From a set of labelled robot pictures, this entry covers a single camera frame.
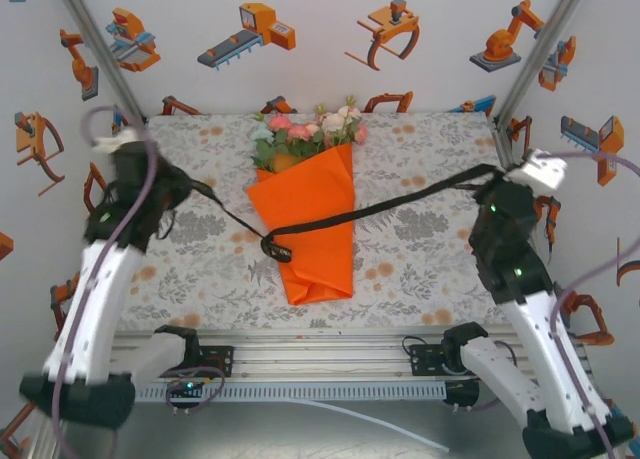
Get black printed ribbon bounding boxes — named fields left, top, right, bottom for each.
left=187, top=162, right=504, bottom=266

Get pale blue flower artificial stem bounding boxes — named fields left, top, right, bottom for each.
left=248, top=111, right=281, bottom=173

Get orange wrapping paper sheet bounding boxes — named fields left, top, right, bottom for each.
left=246, top=143, right=357, bottom=306

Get white rose artificial stem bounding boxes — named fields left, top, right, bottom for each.
left=313, top=94, right=364, bottom=148

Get grey floral tablecloth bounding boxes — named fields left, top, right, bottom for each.
left=94, top=111, right=554, bottom=330

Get black controller box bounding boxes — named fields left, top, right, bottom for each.
left=442, top=378, right=481, bottom=410

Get black controller board green LED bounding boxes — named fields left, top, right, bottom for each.
left=166, top=376, right=207, bottom=411

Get aluminium mounting rails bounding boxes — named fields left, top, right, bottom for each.
left=47, top=326, right=594, bottom=383

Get thin white tube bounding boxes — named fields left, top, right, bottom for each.
left=287, top=397, right=450, bottom=453

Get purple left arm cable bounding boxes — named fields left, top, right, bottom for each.
left=49, top=106, right=226, bottom=459

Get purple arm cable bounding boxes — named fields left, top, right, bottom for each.
left=444, top=151, right=640, bottom=459
left=49, top=106, right=226, bottom=459

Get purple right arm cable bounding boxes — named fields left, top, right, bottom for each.
left=444, top=151, right=640, bottom=459

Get aluminium frame post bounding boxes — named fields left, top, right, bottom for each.
left=492, top=0, right=594, bottom=125
left=49, top=0, right=149, bottom=125

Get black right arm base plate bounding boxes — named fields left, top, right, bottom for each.
left=408, top=342, right=469, bottom=380

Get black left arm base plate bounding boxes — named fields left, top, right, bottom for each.
left=197, top=345, right=236, bottom=379

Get white slotted cable duct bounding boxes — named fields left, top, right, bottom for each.
left=132, top=382, right=446, bottom=403

